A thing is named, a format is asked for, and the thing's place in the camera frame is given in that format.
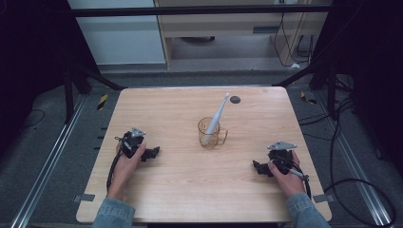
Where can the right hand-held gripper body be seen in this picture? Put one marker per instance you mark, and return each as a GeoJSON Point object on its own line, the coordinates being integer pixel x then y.
{"type": "Point", "coordinates": [280, 157]}

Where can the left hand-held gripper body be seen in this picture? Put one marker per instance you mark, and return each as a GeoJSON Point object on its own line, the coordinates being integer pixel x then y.
{"type": "Point", "coordinates": [131, 145]}

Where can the amber glass cup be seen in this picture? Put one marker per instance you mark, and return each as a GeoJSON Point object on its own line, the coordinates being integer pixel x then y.
{"type": "Point", "coordinates": [218, 139]}

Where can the white electric toothbrush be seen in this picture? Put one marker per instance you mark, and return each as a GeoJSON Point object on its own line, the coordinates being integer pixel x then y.
{"type": "Point", "coordinates": [217, 117]}

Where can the person's right hand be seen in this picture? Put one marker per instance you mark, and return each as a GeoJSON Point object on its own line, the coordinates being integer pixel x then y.
{"type": "Point", "coordinates": [290, 183]}

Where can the person's left hand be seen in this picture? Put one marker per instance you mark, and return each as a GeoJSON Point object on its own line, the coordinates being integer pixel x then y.
{"type": "Point", "coordinates": [123, 171]}

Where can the yellow black striped tape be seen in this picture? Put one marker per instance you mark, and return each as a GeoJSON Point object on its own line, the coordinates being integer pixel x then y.
{"type": "Point", "coordinates": [307, 98]}
{"type": "Point", "coordinates": [102, 102]}

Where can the grey tape strip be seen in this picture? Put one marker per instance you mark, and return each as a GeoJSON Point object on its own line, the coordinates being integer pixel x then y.
{"type": "Point", "coordinates": [323, 198]}
{"type": "Point", "coordinates": [84, 198]}

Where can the dark round table grommet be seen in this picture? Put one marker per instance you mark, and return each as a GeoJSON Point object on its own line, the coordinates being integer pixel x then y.
{"type": "Point", "coordinates": [235, 99]}

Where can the white plug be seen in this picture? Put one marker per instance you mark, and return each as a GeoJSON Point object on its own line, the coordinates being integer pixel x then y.
{"type": "Point", "coordinates": [295, 66]}

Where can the white cabinet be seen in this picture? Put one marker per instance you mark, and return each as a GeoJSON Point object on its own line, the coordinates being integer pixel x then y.
{"type": "Point", "coordinates": [120, 41]}

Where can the dark curtain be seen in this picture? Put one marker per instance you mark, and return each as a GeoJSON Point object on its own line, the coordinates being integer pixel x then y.
{"type": "Point", "coordinates": [374, 79]}
{"type": "Point", "coordinates": [31, 63]}

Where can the light wooden desk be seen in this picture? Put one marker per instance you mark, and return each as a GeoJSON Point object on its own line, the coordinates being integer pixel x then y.
{"type": "Point", "coordinates": [221, 27]}

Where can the aluminium floor rail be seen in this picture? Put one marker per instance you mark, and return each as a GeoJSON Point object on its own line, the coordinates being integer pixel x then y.
{"type": "Point", "coordinates": [355, 167]}
{"type": "Point", "coordinates": [47, 164]}

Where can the black metal frame leg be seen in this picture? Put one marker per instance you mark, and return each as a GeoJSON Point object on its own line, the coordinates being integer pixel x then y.
{"type": "Point", "coordinates": [69, 95]}
{"type": "Point", "coordinates": [331, 91]}

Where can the black horizontal frame bar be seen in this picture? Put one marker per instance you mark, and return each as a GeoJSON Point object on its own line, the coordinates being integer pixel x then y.
{"type": "Point", "coordinates": [190, 11]}

